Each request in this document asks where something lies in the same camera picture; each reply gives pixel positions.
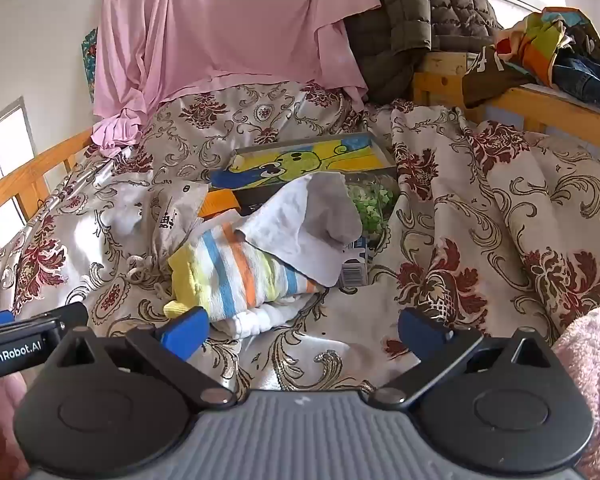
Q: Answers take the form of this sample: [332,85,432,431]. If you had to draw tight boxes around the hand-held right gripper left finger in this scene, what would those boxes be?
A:
[45,306,236,407]

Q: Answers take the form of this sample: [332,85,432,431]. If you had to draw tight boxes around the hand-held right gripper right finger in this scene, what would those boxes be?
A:
[369,307,561,407]

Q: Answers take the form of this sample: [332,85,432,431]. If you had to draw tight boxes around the white ribbed sock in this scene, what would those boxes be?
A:
[207,297,303,338]

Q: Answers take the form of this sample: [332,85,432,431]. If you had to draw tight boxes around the striped colourful sock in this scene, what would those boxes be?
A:
[162,222,318,322]

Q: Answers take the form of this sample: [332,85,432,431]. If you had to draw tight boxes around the beige drawstring bag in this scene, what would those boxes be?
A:
[127,182,211,286]

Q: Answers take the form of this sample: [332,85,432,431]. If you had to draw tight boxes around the white cloth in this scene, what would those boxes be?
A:
[232,175,351,286]

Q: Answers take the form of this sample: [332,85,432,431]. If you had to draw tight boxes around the cartoon printed cardboard box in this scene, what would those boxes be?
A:
[207,132,401,288]

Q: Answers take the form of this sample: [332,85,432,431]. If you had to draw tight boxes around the floral satin bedspread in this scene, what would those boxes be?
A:
[0,80,600,396]

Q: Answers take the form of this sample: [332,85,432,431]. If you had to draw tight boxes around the pink fleece garment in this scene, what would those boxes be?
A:
[0,305,600,480]

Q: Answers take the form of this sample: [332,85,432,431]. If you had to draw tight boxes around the window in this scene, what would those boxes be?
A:
[0,102,36,261]

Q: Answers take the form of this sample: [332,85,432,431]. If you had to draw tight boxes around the brown printed cloth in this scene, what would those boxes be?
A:
[462,45,536,108]

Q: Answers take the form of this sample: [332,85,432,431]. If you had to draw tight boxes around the olive quilted jacket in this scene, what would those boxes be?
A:
[347,0,506,106]

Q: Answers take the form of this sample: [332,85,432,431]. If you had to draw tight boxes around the blue jeans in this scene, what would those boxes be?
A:
[552,50,600,113]

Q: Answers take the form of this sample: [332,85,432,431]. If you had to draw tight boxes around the colourful patchwork cloth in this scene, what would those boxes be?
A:
[495,7,600,91]

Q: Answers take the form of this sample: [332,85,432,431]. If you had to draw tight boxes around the pink hanging sheet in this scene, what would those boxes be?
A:
[91,0,383,158]

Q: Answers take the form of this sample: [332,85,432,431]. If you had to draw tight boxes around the slatted wooden bed rail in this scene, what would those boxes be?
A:
[0,127,93,261]

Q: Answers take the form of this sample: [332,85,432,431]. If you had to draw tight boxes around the knotty wooden bed frame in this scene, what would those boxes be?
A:
[412,52,600,163]

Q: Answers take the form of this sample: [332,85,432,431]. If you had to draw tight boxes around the teal wall poster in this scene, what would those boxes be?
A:
[81,27,99,96]

